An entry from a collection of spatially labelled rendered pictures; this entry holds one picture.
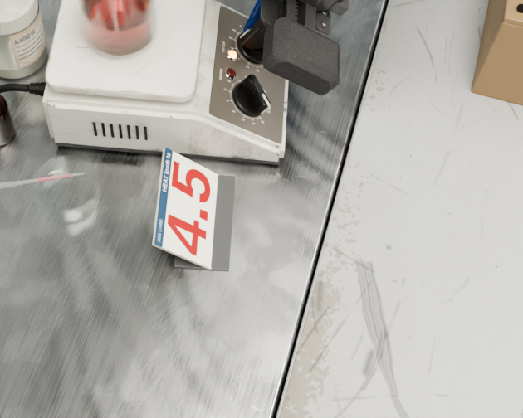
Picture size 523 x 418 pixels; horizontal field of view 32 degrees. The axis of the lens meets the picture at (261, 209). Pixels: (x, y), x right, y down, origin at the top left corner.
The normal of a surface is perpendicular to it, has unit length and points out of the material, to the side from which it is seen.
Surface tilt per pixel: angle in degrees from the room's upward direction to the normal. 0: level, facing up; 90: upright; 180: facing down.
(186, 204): 40
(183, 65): 0
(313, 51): 30
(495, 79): 90
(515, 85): 90
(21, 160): 0
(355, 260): 0
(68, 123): 90
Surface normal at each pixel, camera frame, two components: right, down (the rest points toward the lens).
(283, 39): -0.19, -0.49
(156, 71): 0.07, -0.49
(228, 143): -0.06, 0.87
